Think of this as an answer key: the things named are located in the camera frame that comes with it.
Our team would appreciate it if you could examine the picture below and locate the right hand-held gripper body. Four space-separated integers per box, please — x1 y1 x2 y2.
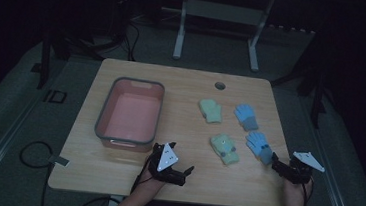
282 149 327 188

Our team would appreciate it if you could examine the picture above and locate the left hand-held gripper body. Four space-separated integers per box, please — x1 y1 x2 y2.
146 140 190 187

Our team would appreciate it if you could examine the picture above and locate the person's right hand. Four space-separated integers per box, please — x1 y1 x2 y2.
280 176 315 206

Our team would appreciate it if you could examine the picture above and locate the person's left hand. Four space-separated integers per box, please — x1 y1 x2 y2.
136 166 170 198

